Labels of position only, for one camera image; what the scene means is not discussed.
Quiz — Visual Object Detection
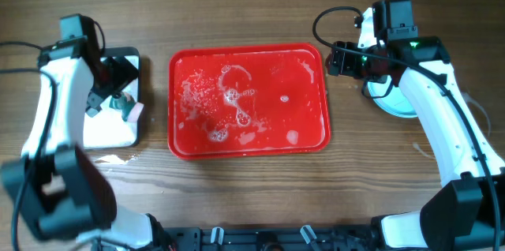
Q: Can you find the green scrubbing sponge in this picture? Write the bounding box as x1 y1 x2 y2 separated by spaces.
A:
109 92 144 123

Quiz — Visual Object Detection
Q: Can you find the white plate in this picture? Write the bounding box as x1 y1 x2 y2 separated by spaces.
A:
367 76 417 118

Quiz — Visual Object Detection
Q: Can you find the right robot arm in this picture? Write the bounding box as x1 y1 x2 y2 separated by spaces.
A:
327 37 504 250

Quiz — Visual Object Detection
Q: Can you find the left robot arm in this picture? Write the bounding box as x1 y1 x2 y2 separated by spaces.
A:
1 58 166 250

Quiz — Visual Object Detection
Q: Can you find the black soapy water tray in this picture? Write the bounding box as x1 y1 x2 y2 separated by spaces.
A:
83 47 141 149

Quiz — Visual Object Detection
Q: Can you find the red plastic tray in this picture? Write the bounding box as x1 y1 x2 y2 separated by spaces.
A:
167 43 331 160

